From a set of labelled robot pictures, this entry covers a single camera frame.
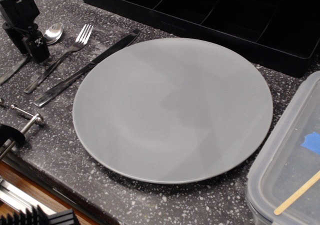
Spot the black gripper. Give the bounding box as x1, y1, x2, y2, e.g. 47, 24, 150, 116
0, 0, 50, 64

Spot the silver metal spoon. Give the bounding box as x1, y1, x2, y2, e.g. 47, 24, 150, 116
0, 22, 64, 85

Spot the grey round plate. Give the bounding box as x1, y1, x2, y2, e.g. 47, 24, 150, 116
72, 38, 273, 184

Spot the silver metal fork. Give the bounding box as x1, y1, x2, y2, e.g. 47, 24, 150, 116
23, 24, 94, 94

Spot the silver metal knife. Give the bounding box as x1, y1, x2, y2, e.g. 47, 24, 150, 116
33, 29, 141, 108

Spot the metal screw clamp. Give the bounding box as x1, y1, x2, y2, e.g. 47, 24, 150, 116
0, 98, 44, 160

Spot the black compartment tray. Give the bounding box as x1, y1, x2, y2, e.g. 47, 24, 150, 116
83, 0, 320, 77

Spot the clear plastic container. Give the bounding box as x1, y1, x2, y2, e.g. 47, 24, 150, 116
246, 71, 320, 225

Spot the blue tape piece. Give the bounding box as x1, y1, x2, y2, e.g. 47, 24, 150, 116
301, 132, 320, 155

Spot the wooden stick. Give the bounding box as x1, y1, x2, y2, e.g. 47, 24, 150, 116
273, 171, 320, 216

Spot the aluminium rail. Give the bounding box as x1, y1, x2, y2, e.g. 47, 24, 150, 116
0, 178, 55, 215

